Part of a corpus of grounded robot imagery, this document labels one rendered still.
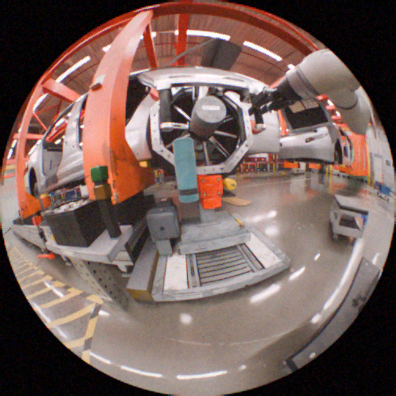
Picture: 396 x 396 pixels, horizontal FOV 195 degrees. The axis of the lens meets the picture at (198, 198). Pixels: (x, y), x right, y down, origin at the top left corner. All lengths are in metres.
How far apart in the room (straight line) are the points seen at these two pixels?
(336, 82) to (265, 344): 0.79
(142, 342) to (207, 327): 0.30
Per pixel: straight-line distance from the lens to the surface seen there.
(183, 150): 0.45
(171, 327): 0.65
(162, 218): 0.62
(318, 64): 0.33
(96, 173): 0.34
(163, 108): 0.41
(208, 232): 0.75
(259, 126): 0.48
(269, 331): 0.66
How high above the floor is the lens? 0.61
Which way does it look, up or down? 14 degrees down
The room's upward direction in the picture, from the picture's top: 6 degrees counter-clockwise
